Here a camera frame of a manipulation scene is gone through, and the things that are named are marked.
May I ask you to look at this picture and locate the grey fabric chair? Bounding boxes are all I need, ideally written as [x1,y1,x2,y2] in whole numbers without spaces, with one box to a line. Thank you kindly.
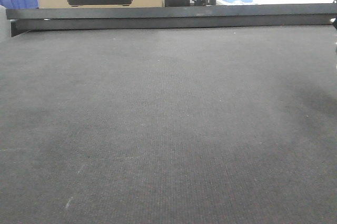
[0,5,11,42]

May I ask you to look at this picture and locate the black conveyor end rail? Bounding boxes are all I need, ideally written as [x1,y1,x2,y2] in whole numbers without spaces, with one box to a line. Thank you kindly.
[5,2,336,31]

